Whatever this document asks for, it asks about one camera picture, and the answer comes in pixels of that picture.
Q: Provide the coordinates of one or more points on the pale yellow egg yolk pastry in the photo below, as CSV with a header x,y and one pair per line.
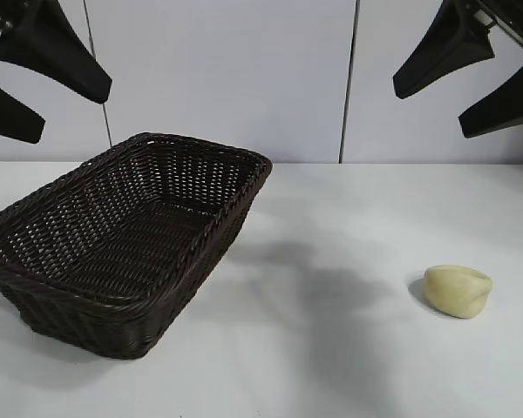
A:
x,y
455,291

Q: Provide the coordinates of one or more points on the dark brown wicker basket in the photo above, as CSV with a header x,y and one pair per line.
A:
x,y
113,244

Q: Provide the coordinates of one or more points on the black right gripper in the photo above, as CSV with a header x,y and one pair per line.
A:
x,y
518,17

